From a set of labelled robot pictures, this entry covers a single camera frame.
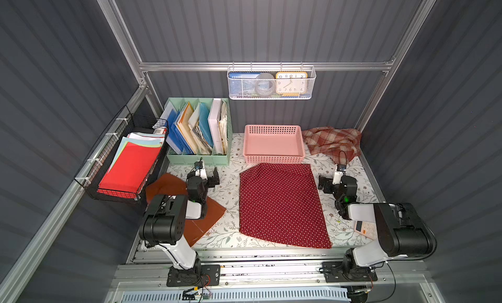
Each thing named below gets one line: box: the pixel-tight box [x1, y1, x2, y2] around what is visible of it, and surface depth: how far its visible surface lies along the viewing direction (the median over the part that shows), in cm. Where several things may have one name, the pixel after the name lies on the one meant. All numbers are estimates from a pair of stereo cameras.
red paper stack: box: [96, 132, 165, 199], surface depth 76 cm
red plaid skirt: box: [301, 126, 363, 166], surface depth 113 cm
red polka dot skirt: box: [239, 163, 333, 250], surface depth 92 cm
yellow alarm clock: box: [275, 71, 308, 97], surface depth 91 cm
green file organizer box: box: [163, 97, 233, 167], surface depth 101 cm
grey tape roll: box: [254, 72, 277, 97], surface depth 89 cm
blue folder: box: [166, 108, 193, 155], surface depth 102 cm
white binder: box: [207, 97, 224, 155], surface depth 99 cm
